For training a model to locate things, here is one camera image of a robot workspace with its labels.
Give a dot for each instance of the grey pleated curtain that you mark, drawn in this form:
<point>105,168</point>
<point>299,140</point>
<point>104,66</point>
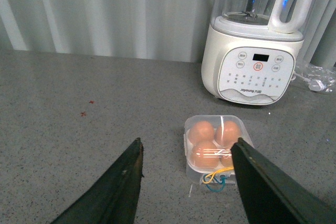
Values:
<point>148,29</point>

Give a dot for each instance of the clear plastic egg box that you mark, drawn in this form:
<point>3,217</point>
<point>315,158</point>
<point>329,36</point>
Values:
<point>196,174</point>

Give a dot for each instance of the brown egg back left box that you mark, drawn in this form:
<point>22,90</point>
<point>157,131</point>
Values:
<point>201,131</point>

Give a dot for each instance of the yellow rubber band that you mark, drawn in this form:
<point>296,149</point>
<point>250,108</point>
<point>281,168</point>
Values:
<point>208,178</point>

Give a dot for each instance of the brown egg front left box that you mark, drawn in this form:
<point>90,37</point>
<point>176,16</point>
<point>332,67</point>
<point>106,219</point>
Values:
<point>203,155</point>

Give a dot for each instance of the white Joyoung blender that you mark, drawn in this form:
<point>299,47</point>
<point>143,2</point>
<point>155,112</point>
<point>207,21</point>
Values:
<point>251,48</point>

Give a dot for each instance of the blue rubber band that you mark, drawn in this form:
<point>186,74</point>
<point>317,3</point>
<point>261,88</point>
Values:
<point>215,184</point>

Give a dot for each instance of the brown egg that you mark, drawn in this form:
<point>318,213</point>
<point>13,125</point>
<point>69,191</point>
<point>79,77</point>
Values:
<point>226,160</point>

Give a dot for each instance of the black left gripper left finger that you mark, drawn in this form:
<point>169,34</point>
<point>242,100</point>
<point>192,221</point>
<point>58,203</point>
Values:
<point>113,198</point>

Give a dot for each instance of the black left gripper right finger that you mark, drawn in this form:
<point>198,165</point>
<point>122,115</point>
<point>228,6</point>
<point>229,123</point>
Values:
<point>271,196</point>

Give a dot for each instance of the brown egg box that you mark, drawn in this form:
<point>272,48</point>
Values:
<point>203,155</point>
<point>201,131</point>
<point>227,134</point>

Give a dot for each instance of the clear plastic bag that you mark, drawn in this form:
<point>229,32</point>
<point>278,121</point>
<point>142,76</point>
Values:
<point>315,78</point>

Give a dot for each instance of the brown egg back right box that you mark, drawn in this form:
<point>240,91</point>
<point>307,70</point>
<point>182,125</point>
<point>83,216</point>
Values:
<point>227,134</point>

